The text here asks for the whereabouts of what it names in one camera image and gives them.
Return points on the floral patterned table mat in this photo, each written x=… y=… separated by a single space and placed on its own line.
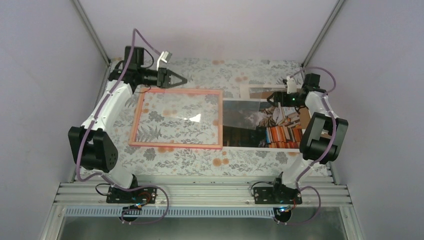
x=226 y=75

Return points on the brown cardboard backing board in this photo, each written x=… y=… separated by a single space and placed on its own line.
x=262 y=91

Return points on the aluminium mounting rail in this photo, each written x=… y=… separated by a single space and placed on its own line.
x=207 y=191

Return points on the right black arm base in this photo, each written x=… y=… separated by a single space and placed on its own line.
x=285 y=197

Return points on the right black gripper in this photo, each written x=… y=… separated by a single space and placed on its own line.
x=276 y=95

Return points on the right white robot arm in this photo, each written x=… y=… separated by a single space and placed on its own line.
x=324 y=135

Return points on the pink wooden picture frame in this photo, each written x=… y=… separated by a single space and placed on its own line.
x=220 y=119

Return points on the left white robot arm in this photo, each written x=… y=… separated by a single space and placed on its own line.
x=93 y=151

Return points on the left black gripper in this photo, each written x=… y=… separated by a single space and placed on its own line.
x=164 y=81

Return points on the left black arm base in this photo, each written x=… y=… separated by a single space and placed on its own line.
x=134 y=201

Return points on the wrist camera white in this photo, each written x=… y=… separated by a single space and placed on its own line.
x=164 y=57
x=291 y=86

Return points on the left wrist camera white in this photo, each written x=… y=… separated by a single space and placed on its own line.
x=164 y=57

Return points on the cat and books photo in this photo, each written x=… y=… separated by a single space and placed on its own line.
x=278 y=127

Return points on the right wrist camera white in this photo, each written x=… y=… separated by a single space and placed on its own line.
x=291 y=86

